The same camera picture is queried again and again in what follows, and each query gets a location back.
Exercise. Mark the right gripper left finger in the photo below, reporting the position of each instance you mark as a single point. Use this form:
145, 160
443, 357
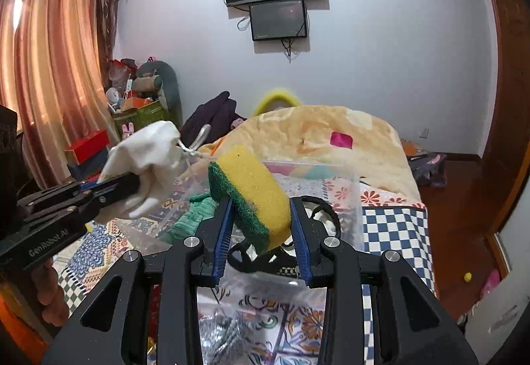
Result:
111, 324

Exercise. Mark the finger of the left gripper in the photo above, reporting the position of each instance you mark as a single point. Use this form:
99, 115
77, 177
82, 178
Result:
112, 190

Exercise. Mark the white drawstring cloth bag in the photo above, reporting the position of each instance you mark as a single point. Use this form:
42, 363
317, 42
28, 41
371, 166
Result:
155, 154

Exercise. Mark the green knitted glove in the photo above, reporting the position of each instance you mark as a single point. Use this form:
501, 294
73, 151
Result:
201, 207

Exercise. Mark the yellow green sponge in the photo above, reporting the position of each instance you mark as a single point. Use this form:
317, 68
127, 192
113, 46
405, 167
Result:
262, 206

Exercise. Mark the person's left hand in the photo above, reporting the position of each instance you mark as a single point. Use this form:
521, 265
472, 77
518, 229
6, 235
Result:
50, 295

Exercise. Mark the red box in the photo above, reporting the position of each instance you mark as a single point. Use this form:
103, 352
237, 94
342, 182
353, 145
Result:
84, 148

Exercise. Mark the pink bunny doll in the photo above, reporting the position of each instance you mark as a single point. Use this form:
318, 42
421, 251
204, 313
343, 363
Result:
127, 130

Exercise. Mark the small yellow ball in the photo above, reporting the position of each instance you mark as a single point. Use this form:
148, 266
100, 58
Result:
468, 276

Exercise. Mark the green cardboard box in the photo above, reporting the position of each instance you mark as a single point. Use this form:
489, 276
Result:
141, 117

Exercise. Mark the blue white checkered cloth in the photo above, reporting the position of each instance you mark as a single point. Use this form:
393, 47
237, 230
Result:
404, 229

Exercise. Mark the grey plush toy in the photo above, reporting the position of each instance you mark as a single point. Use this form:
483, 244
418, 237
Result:
157, 78

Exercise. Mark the dark purple clothing pile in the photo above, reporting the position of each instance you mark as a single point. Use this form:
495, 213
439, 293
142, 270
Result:
219, 113

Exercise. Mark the clear plastic storage bin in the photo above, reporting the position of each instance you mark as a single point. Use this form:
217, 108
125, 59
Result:
335, 184

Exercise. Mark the orange pink curtain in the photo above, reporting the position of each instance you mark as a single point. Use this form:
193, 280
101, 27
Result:
51, 77

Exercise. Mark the yellow curved plush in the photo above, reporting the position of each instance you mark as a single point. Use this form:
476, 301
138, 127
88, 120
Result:
276, 99

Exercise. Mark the yellow patterned quilt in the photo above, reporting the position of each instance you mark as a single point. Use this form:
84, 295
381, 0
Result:
367, 145

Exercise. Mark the small dark wall monitor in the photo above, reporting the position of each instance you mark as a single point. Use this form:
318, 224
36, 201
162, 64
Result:
285, 19

